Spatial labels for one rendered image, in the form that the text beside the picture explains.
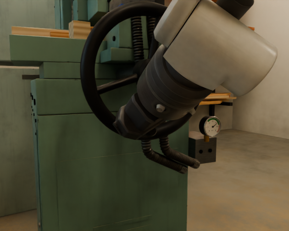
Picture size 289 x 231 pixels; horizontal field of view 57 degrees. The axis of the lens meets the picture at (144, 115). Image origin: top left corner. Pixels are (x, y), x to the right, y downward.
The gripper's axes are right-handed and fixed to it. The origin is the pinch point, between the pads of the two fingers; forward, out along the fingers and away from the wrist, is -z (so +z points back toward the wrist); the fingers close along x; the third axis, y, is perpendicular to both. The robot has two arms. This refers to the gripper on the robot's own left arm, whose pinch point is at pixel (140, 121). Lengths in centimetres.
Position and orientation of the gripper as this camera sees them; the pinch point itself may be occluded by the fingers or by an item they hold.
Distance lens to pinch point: 48.7
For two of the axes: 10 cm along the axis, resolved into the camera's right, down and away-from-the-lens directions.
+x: 7.3, -4.4, 5.1
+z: 3.5, -4.0, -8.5
